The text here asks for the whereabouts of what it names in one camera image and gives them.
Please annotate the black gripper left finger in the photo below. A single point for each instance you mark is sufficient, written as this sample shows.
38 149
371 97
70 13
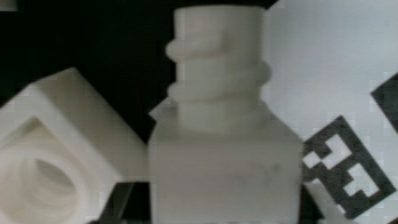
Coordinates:
129 209

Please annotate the white sheet with tags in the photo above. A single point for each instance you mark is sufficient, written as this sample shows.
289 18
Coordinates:
332 51

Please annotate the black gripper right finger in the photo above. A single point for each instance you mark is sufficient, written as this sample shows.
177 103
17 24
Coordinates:
310 211

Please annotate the white square table top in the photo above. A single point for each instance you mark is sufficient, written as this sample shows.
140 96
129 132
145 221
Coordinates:
70 152

